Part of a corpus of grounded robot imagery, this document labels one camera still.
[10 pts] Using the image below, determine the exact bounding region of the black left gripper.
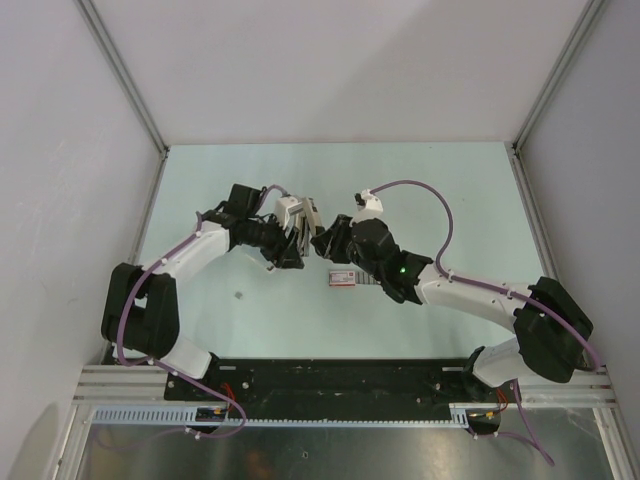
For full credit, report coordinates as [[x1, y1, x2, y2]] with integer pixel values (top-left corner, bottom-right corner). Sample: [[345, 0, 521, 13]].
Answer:
[[244, 211, 304, 269]]

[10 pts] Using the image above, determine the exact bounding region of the beige and black stapler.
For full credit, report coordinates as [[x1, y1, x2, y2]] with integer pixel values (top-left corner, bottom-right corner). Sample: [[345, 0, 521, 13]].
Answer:
[[292, 197, 324, 257]]

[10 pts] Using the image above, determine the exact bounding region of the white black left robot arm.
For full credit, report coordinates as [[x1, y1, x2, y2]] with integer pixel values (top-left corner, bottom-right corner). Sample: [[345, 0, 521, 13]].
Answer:
[[101, 184, 304, 400]]

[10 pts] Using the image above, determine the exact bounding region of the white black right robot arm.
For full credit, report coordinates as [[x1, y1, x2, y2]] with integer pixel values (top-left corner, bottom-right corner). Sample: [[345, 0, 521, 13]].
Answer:
[[311, 215, 593, 401]]

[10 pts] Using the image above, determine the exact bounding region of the red white staple box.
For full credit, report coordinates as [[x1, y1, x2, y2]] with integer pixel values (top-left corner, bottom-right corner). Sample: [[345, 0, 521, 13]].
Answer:
[[328, 270, 379, 288]]

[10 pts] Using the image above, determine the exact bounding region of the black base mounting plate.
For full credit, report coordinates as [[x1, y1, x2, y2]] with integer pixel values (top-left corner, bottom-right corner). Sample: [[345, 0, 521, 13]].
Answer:
[[164, 357, 521, 407]]

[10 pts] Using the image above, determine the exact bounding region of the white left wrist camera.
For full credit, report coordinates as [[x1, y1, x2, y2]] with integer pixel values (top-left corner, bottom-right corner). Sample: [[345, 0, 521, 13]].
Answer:
[[273, 195, 304, 231]]

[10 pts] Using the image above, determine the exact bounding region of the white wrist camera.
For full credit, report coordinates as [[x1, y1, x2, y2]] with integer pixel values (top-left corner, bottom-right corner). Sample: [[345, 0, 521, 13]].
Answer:
[[273, 195, 304, 231], [351, 189, 384, 225]]

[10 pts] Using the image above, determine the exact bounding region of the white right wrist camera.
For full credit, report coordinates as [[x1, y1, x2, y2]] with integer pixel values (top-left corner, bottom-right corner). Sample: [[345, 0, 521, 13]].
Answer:
[[351, 189, 384, 225]]

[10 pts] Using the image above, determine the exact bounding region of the aluminium frame rail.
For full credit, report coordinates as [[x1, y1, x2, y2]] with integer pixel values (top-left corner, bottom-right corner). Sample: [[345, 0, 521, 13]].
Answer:
[[72, 364, 616, 406]]

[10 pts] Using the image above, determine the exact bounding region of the grey slotted cable duct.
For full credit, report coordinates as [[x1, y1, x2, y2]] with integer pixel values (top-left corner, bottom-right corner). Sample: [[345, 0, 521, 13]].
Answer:
[[89, 403, 501, 429]]

